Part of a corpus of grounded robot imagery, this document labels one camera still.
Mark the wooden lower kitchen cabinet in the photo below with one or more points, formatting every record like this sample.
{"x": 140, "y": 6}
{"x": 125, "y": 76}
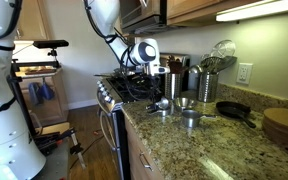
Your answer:
{"x": 134, "y": 153}

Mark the black orange bar clamp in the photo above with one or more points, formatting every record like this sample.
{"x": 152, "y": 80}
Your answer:
{"x": 49, "y": 141}

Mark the flat plywood board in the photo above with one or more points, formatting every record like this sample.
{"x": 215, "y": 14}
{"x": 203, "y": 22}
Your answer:
{"x": 54, "y": 128}

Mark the wooden fork spatula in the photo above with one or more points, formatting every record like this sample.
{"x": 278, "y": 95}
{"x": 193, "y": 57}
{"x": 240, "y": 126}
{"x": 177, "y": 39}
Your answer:
{"x": 172, "y": 63}

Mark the dark round wooden board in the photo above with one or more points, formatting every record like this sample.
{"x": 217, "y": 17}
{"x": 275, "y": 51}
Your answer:
{"x": 277, "y": 137}

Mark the wooden kitchen cabinet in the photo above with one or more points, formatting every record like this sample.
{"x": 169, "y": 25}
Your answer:
{"x": 190, "y": 8}
{"x": 34, "y": 20}
{"x": 134, "y": 153}

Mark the under-cabinet light strip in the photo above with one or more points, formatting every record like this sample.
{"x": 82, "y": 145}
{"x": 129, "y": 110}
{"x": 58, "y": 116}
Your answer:
{"x": 260, "y": 9}

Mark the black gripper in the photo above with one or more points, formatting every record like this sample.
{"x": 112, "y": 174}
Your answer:
{"x": 156, "y": 85}

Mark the black spatula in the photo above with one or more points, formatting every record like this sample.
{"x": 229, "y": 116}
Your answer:
{"x": 227, "y": 62}

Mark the blue oven mitt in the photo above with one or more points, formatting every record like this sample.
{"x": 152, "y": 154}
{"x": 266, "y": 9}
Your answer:
{"x": 34, "y": 93}
{"x": 47, "y": 91}

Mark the steel microwave oven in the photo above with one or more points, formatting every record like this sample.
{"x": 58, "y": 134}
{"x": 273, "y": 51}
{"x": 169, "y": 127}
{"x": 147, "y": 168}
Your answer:
{"x": 144, "y": 11}

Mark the perforated steel utensil holder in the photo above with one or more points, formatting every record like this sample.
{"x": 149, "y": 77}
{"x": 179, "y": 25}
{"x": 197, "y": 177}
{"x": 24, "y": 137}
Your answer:
{"x": 208, "y": 88}
{"x": 174, "y": 87}

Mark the large steel measuring cup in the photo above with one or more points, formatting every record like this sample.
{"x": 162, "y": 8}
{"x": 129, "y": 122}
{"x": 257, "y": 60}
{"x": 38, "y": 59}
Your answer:
{"x": 190, "y": 119}

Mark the white perforated robot platform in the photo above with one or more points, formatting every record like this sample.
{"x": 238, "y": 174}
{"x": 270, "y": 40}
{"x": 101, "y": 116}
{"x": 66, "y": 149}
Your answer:
{"x": 55, "y": 163}

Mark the wooden spoon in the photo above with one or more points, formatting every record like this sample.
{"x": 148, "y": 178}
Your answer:
{"x": 182, "y": 69}

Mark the black stereo camera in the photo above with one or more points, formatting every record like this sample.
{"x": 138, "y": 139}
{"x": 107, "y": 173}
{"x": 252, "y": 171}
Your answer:
{"x": 50, "y": 44}

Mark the light wooden side cabinet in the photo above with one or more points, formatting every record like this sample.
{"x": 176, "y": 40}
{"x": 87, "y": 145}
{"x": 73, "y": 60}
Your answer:
{"x": 54, "y": 110}

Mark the stainless steel stove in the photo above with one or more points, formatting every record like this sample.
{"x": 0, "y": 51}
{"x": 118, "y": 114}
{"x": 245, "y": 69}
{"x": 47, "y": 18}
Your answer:
{"x": 109, "y": 98}

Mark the wooden upper kitchen cabinet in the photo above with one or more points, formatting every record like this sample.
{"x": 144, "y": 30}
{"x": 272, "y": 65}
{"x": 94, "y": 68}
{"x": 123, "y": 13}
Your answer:
{"x": 190, "y": 8}
{"x": 34, "y": 20}

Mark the black cast iron skillet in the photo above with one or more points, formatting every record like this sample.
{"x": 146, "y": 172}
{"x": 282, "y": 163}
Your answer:
{"x": 232, "y": 109}

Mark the silver bar clamp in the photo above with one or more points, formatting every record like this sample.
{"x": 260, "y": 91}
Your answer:
{"x": 76, "y": 148}

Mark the steel ladle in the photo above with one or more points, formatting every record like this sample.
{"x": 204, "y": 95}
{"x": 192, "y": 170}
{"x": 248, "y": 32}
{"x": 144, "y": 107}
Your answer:
{"x": 195, "y": 69}

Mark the wide shallow steel cup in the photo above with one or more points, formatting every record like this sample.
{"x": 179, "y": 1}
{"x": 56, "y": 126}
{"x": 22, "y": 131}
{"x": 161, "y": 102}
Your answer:
{"x": 184, "y": 102}

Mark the white wall outlet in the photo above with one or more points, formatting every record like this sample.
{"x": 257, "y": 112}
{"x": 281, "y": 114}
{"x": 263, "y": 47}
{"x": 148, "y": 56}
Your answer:
{"x": 244, "y": 73}

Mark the brown wooden tray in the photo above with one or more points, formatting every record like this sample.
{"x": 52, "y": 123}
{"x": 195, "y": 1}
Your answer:
{"x": 39, "y": 70}

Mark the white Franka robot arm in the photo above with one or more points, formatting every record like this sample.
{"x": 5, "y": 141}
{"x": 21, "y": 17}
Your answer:
{"x": 4, "y": 140}

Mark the small steel measuring cup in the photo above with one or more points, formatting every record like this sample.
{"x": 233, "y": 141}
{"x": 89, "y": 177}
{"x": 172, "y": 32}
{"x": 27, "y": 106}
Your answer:
{"x": 166, "y": 113}
{"x": 163, "y": 102}

